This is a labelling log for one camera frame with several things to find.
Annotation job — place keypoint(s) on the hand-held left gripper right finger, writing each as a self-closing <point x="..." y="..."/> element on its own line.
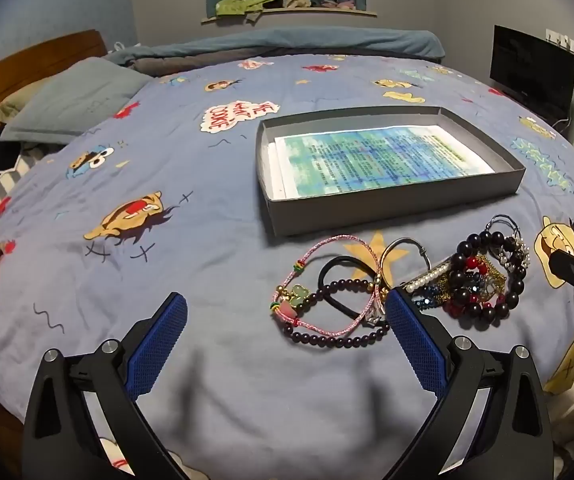
<point x="414" y="345"/>

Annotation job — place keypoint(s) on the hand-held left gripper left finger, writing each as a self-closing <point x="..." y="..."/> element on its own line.
<point x="159" y="345"/>

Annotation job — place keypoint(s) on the grey cardboard box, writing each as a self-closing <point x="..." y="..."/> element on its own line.
<point x="392" y="207"/>

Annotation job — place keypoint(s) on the cartoon printed blue bed cover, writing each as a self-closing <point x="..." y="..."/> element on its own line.
<point x="192" y="210"/>

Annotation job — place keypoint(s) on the black monitor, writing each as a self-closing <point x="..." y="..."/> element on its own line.
<point x="532" y="70"/>

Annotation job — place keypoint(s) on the blue green printed paper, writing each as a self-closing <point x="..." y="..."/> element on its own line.
<point x="367" y="160"/>

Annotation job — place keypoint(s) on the grey blue pillow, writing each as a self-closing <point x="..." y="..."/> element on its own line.
<point x="77" y="100"/>

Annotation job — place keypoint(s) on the yellowish pillow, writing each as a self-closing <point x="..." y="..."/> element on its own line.
<point x="17" y="102"/>

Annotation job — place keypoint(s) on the grey folded blanket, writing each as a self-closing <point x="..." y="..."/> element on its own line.
<point x="192" y="62"/>

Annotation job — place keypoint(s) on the wooden headboard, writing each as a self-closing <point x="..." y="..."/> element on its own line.
<point x="27" y="65"/>

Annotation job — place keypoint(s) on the teal folded blanket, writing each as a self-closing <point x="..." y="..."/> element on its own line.
<point x="317" y="40"/>

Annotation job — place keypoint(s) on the window sill shelf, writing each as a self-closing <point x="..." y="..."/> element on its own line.
<point x="357" y="12"/>

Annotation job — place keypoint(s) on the pink cloth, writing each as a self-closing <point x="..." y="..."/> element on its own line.
<point x="339" y="5"/>

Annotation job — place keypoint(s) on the green cloth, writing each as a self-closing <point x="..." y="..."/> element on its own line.
<point x="239" y="4"/>

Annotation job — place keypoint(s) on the wall hook rack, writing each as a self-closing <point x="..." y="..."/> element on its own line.
<point x="567" y="40"/>

